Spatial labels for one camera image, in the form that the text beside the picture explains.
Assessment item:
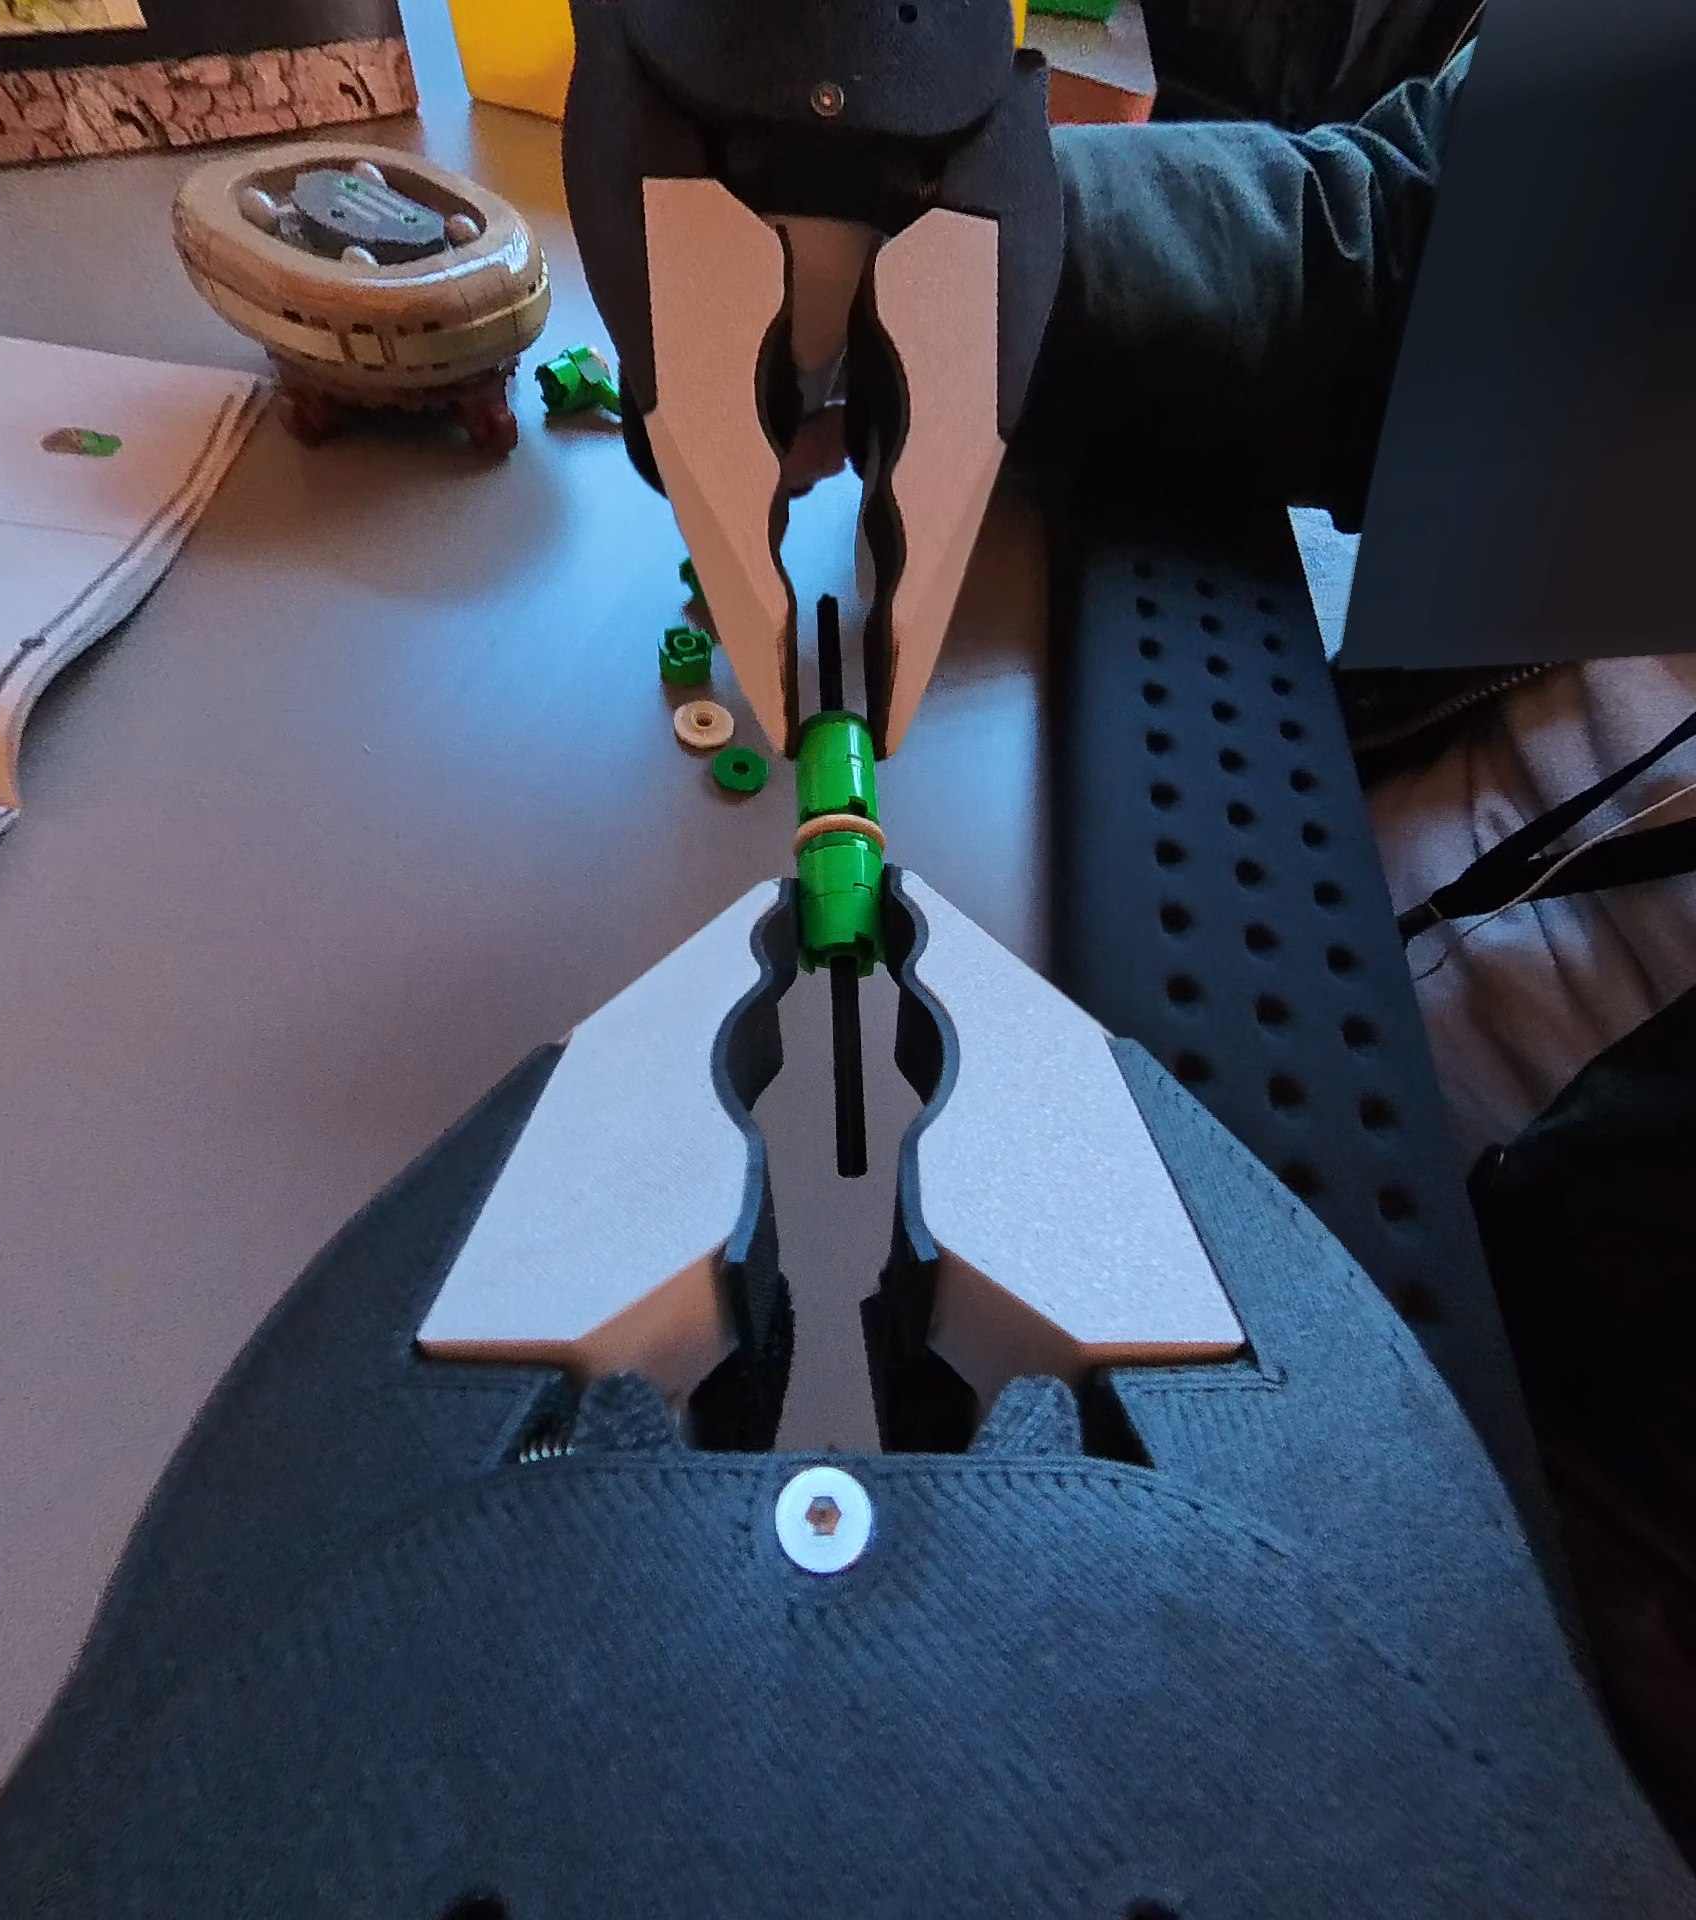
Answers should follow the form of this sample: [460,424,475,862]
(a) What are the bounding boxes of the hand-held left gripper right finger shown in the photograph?
[870,866,1247,1404]

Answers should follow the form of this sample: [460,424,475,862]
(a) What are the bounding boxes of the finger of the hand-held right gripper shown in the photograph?
[860,207,1007,758]
[643,177,801,758]

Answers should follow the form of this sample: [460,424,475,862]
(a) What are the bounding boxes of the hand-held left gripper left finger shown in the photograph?
[417,876,801,1404]

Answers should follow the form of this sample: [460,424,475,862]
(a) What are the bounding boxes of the grey desk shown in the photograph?
[0,0,1074,1920]

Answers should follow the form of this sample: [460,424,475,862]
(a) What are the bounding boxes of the green curved brick piece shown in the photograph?
[538,344,625,422]

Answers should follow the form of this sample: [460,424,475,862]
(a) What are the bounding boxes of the yellow plastic bin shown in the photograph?
[451,0,579,123]

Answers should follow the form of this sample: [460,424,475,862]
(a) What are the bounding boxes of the black perforated rubber mat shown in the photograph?
[1049,500,1539,1471]

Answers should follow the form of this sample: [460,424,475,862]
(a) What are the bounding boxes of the brown brick-built pot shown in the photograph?
[172,146,553,452]

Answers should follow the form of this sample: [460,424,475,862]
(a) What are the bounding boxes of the person's dark jacket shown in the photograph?
[1141,0,1488,137]

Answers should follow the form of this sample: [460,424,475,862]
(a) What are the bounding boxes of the black printed product box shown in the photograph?
[0,0,423,162]

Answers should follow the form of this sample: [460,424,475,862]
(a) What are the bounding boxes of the person's grey shirt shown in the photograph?
[1366,650,1696,1156]

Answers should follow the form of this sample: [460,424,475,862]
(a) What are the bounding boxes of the open instruction booklet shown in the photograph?
[0,316,273,1006]

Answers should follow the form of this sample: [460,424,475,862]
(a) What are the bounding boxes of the thin white cord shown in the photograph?
[1420,734,1696,961]

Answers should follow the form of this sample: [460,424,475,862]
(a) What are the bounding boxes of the black strap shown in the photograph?
[1402,649,1696,939]

